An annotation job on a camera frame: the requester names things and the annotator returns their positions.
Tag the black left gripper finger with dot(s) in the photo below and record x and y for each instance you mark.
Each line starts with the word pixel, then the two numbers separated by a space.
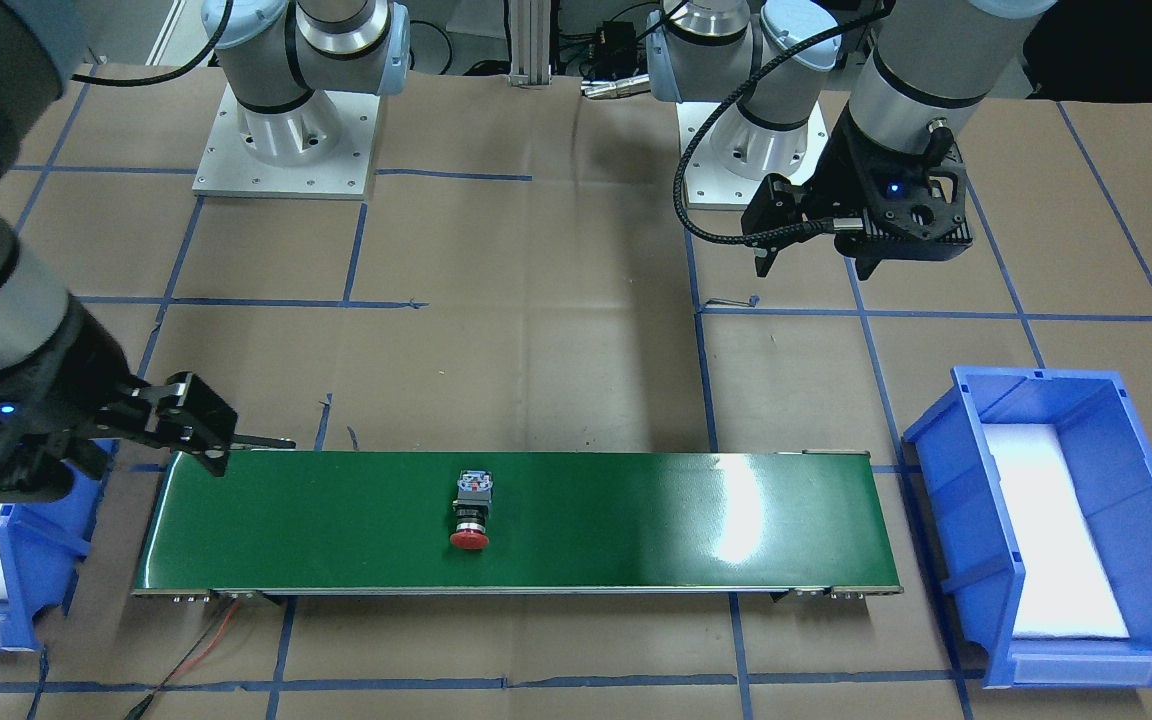
pixel 866 265
pixel 774 222

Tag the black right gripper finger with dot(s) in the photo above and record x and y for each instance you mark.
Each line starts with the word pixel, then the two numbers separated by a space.
pixel 183 414

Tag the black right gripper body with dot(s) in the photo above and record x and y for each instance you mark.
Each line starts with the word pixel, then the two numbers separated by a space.
pixel 86 385

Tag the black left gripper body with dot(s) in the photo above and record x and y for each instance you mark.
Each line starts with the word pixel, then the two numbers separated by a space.
pixel 839 173

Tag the red push button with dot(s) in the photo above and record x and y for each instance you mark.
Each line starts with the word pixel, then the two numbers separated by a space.
pixel 471 508

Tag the blue bin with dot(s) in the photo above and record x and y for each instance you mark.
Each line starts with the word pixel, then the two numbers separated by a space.
pixel 41 545
pixel 1110 457

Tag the green conveyor belt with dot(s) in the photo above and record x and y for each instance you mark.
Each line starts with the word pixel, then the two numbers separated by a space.
pixel 371 522

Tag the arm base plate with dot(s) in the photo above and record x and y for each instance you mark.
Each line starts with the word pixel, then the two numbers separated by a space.
pixel 734 157
pixel 322 150

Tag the aluminium frame post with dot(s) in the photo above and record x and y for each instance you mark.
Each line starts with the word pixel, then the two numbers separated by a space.
pixel 529 35

